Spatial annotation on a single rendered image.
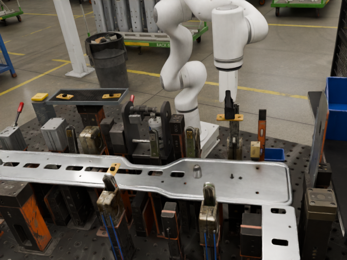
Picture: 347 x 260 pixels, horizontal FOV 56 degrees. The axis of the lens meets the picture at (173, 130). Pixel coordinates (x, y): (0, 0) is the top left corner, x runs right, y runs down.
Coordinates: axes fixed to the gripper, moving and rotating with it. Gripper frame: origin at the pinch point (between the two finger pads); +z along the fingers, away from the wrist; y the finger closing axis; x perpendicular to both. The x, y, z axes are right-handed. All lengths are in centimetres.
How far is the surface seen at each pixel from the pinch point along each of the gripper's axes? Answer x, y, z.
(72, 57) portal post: -264, -340, 98
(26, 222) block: -77, 20, 38
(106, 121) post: -56, -21, 18
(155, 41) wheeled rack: -149, -403, 100
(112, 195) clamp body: -38.5, 17.9, 22.9
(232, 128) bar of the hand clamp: -0.6, -14.8, 15.8
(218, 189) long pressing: -4.1, 6.4, 27.6
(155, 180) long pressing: -27.6, 4.2, 27.4
